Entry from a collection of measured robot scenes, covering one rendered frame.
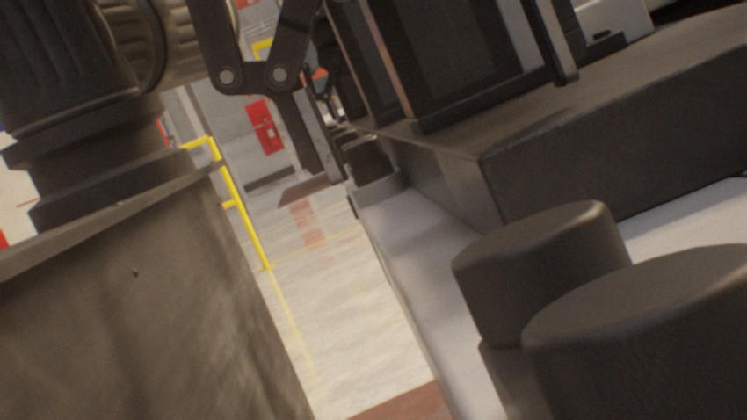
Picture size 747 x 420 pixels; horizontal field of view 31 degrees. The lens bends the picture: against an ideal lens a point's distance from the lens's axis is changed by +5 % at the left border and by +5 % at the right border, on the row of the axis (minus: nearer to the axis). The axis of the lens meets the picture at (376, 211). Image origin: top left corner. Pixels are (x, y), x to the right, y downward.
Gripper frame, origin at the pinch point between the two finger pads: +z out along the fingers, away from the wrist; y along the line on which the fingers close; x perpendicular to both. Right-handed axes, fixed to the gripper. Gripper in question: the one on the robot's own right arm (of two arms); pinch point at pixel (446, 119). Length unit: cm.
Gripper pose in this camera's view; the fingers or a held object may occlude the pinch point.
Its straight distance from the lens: 48.4
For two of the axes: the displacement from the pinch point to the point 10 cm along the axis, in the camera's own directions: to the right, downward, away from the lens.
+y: -9.2, 3.9, 0.1
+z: 3.9, 9.1, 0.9
